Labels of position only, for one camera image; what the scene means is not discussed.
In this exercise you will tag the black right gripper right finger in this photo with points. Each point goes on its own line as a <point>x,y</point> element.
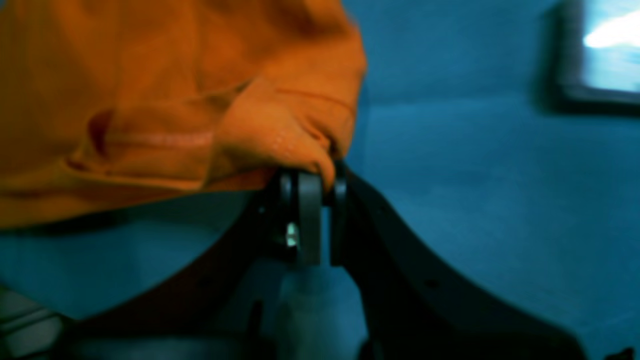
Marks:
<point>416,305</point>

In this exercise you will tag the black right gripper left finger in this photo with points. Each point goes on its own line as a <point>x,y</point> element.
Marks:
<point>176,320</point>

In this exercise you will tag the orange t-shirt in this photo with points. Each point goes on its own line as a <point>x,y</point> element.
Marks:
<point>107,104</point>

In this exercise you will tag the teal table cloth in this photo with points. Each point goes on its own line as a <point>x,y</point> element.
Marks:
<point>540,206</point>

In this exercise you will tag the white phone box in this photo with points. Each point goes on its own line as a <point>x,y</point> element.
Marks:
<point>598,55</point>

